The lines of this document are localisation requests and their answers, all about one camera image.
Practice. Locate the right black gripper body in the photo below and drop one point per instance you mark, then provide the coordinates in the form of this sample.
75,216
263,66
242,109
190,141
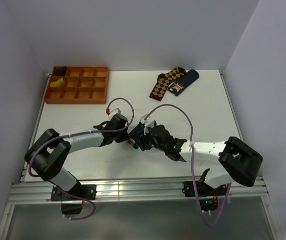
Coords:
160,146

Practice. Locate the green reindeer sock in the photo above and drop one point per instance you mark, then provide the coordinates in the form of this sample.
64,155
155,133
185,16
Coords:
134,136

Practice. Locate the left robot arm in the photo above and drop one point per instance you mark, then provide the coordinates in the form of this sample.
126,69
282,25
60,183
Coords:
48,154

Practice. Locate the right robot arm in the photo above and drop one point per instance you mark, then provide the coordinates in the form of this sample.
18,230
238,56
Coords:
234,160

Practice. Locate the brown argyle sock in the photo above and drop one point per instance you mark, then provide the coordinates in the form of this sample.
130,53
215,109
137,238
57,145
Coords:
163,82

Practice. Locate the navy snowman sock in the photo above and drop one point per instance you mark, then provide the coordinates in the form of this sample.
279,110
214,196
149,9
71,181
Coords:
178,86

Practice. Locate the orange compartment tray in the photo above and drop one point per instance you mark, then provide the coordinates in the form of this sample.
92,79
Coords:
82,85

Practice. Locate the rolled yellow sock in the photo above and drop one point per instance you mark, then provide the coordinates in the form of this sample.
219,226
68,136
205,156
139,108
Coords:
57,83

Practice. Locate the rolled black sock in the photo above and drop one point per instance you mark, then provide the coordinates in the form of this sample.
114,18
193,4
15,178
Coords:
59,71

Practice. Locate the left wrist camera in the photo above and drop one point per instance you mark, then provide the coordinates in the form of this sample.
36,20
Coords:
112,112

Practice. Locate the aluminium front rail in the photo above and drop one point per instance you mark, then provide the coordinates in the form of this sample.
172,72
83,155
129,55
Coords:
149,189

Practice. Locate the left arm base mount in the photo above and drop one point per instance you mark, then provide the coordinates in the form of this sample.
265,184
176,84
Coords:
73,201

